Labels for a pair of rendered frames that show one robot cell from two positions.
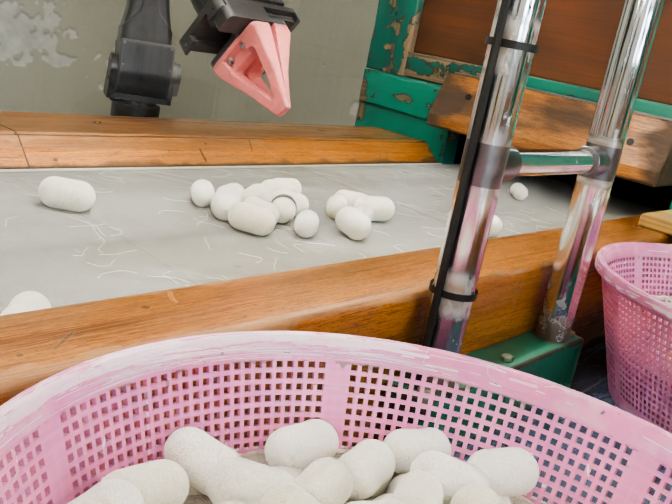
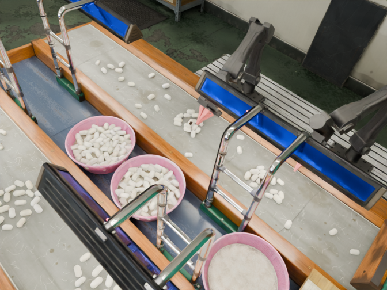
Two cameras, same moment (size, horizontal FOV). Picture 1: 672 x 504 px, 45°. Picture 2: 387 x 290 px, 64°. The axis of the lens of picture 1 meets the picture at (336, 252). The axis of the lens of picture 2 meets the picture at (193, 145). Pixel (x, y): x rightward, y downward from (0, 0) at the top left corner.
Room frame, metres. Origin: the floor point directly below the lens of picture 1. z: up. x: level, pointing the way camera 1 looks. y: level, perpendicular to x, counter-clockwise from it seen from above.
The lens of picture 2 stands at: (0.31, -0.64, 1.71)
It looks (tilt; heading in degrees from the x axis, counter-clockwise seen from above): 50 degrees down; 88
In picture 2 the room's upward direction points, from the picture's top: 9 degrees clockwise
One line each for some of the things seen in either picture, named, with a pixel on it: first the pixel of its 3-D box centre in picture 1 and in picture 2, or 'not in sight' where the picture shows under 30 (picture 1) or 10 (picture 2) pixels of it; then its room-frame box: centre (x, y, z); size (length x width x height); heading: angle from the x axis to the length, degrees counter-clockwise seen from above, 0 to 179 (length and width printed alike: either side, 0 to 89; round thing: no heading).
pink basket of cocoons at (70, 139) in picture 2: not in sight; (102, 147); (-0.03, 0.13, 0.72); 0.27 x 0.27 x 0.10
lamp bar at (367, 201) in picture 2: not in sight; (280, 129); (0.58, 0.01, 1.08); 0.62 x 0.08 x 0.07; 142
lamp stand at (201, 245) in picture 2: not in sight; (158, 264); (0.28, -0.36, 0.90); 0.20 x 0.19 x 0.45; 142
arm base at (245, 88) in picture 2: not in sight; (249, 86); (0.59, 0.67, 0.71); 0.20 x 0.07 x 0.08; 142
